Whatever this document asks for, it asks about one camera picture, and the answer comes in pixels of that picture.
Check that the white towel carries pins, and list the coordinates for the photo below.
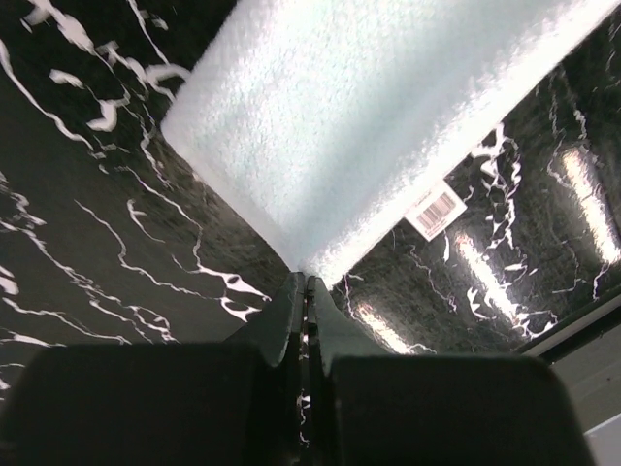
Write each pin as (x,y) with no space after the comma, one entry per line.
(321,123)

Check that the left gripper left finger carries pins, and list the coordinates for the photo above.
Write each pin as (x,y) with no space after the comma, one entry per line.
(217,403)

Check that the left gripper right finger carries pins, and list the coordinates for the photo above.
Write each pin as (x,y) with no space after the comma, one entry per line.
(373,407)

